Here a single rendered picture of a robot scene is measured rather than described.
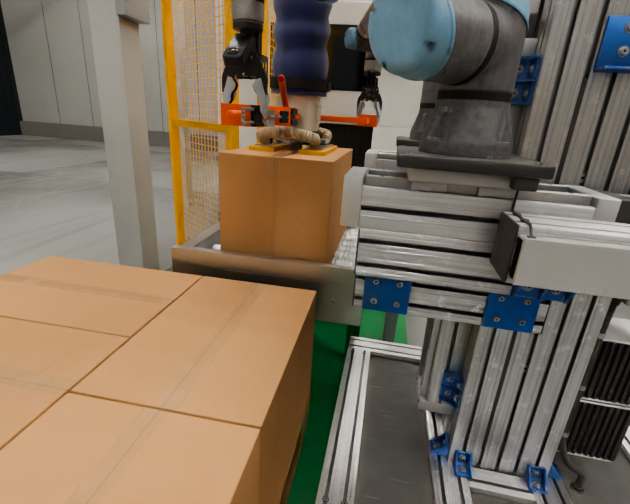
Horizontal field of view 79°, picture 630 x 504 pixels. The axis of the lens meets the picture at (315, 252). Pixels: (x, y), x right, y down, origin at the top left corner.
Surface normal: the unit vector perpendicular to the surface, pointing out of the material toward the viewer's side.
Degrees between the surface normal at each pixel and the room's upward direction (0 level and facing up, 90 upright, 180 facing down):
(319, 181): 90
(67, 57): 90
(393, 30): 97
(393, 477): 0
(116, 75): 90
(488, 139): 72
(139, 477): 0
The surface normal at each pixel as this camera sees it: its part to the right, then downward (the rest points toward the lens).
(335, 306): -0.18, 0.33
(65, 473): 0.06, -0.94
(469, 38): 0.59, 0.44
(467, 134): -0.29, 0.00
